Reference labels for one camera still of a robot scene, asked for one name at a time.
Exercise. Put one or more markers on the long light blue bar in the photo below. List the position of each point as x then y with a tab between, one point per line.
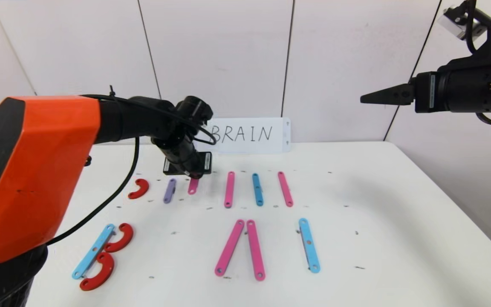
309	246
93	251

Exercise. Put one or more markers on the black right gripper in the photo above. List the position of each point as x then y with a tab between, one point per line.
425	92

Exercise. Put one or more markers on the large red curved piece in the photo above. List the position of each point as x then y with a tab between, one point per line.
128	236
108	269

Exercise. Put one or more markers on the long pink bar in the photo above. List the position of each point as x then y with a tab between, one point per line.
193	187
229	247
255	250
229	189

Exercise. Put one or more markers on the short purple bar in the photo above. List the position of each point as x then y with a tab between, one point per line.
169	191

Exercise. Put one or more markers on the narrow pink bar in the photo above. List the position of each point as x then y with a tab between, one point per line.
285	189

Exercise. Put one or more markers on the small red curved piece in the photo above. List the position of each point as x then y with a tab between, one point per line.
144	186

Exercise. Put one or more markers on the white BRAIN sign card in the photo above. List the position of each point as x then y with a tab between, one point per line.
254	134

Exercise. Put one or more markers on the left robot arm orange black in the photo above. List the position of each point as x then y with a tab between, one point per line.
36	170

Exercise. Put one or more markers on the dark blue bar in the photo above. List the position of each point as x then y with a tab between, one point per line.
257	189

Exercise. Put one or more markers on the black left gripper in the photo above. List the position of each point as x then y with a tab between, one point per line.
186	168

